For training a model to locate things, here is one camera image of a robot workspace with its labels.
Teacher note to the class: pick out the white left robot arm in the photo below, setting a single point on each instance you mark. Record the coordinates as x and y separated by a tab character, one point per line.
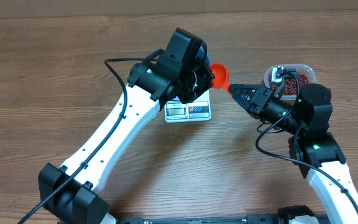
71	192

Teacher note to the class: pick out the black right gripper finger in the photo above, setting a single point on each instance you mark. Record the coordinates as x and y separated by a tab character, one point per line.
243	101
240	90

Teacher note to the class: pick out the red azuki beans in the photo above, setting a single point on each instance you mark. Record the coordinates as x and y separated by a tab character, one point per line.
290	87

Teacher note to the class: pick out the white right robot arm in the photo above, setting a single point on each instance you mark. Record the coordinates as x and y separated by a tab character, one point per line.
311	146

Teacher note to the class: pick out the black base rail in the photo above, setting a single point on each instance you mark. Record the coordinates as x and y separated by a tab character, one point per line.
293	214

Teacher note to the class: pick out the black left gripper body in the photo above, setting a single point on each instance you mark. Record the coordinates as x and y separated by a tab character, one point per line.
196	81

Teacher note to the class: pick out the white digital kitchen scale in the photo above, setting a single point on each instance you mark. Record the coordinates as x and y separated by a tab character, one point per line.
177	112

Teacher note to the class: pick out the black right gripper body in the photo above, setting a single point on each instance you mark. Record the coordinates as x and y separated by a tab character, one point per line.
271	109

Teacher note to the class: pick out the brown cardboard backdrop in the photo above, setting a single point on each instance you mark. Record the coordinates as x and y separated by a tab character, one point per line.
67	8

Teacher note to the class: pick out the red measuring scoop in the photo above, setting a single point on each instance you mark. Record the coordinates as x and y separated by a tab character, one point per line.
221	77

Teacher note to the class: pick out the clear plastic container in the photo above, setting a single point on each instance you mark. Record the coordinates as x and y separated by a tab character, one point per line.
300	68

